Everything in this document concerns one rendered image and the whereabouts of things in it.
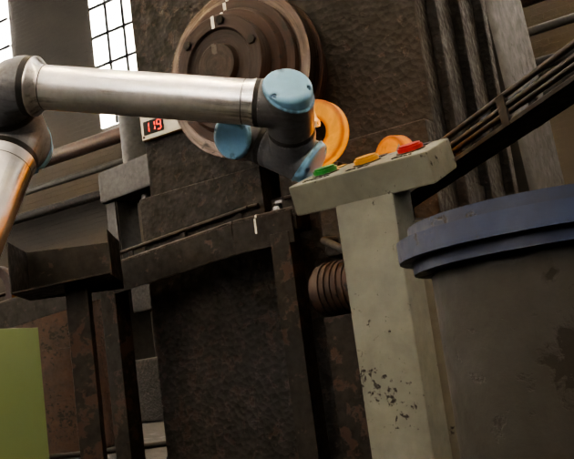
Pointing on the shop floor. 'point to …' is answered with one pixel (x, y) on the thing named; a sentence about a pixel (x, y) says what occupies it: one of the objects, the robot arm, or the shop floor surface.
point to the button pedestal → (388, 296)
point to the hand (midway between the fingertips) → (314, 125)
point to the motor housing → (342, 356)
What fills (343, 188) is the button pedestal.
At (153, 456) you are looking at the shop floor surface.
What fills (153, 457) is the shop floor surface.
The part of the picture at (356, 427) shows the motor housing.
